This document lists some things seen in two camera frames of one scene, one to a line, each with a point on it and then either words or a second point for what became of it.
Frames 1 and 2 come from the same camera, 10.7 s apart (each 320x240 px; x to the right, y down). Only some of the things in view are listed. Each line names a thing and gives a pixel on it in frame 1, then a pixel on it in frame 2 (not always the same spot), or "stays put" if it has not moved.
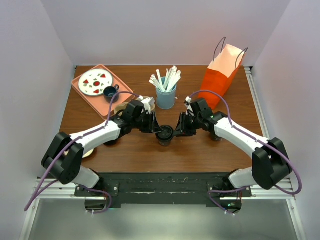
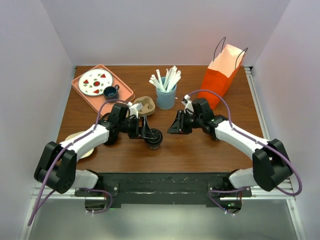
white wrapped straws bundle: [172, 77] stays put
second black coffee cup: [215, 137] stays put
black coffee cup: [164, 141] → [154, 147]
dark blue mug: [108, 93] stays put
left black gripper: [152, 127] → [147, 133]
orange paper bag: [220, 74] stays put
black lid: [166, 134] → [158, 137]
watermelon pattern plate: [92, 82] stays put
